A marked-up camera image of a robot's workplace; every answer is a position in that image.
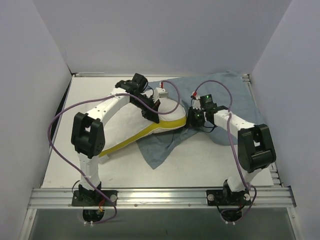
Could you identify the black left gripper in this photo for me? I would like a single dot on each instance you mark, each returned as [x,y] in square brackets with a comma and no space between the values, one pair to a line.
[151,113]

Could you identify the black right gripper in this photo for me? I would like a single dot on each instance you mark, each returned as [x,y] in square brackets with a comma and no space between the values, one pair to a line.
[190,118]

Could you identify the blue-grey fabric pillowcase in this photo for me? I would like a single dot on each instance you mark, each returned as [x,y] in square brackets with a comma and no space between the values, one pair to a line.
[226,88]

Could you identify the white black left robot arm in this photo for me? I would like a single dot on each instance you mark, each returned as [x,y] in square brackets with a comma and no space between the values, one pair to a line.
[88,137]

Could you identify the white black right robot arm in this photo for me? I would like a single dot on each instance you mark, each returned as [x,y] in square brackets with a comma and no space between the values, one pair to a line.
[251,144]

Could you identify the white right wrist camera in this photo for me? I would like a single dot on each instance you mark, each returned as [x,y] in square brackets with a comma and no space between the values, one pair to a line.
[196,101]

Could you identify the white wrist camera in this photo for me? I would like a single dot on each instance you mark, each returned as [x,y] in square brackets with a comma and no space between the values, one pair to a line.
[196,101]
[160,92]

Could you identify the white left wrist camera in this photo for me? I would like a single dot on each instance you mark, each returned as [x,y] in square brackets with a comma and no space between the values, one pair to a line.
[160,92]

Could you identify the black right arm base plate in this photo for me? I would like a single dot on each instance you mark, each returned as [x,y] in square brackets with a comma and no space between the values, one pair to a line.
[218,197]

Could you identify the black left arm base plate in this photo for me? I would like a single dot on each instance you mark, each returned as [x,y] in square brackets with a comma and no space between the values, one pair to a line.
[79,199]

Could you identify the aluminium front frame rail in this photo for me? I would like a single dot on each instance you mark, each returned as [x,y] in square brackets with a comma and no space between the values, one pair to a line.
[158,198]

